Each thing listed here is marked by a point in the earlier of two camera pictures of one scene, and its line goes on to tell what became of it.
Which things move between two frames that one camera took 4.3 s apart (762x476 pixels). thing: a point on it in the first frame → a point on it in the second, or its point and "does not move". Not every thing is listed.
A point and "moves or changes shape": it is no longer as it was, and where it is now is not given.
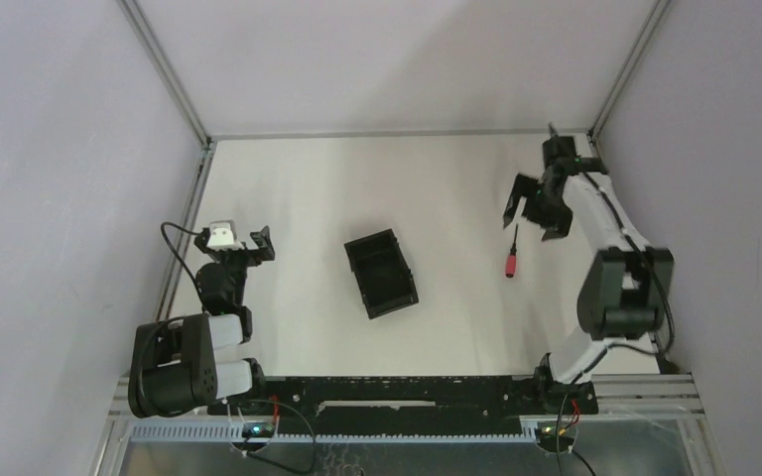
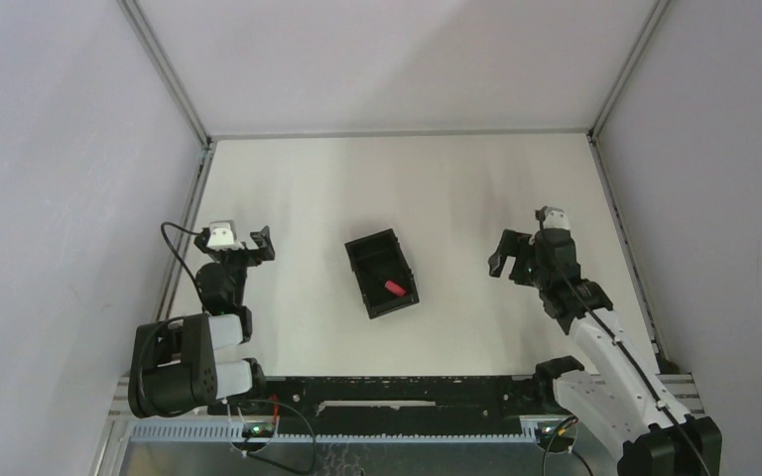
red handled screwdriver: x=511 y=260 moves or changes shape
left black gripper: x=243 y=253 does not move
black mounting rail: x=406 y=396 does not move
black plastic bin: x=382 y=273 does not move
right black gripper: x=559 y=223 → x=516 y=244
